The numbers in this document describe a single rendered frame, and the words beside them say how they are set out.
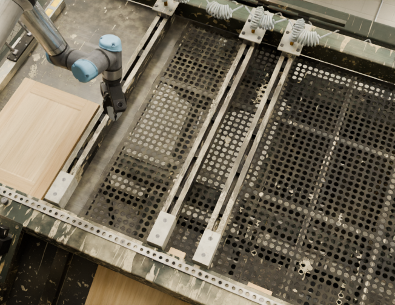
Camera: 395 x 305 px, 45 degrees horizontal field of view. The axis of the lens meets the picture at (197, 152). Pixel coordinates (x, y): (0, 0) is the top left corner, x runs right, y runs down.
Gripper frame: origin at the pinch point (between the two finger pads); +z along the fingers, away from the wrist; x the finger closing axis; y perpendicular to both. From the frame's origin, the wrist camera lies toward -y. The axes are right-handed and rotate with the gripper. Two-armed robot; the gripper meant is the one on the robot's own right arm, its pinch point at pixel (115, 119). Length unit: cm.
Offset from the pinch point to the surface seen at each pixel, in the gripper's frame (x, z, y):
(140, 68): -19.5, 1.7, 30.1
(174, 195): -13.9, 14.9, -31.6
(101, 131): 4.6, 10.1, 5.4
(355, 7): -404, 184, 308
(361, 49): -111, -13, -1
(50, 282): 37, 57, -28
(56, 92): 16.9, 11.2, 35.1
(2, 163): 45, 22, 10
